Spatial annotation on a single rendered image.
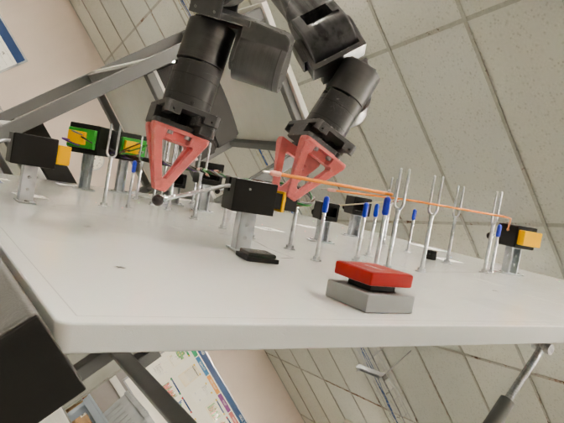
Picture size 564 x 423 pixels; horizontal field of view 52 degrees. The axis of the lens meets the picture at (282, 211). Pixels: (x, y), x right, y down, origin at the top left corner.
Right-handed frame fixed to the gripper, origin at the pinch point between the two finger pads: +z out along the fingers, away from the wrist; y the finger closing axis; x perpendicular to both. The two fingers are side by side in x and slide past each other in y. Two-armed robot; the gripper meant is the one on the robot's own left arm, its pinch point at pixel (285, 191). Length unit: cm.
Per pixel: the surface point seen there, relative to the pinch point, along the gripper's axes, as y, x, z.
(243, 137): 148, -30, -32
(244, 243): -1.9, 1.6, 8.7
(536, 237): 6, -47, -20
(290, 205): -2.2, -0.8, 1.4
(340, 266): -24.7, 1.3, 6.7
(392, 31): 232, -93, -154
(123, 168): 76, 10, 6
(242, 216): -2.0, 3.7, 6.0
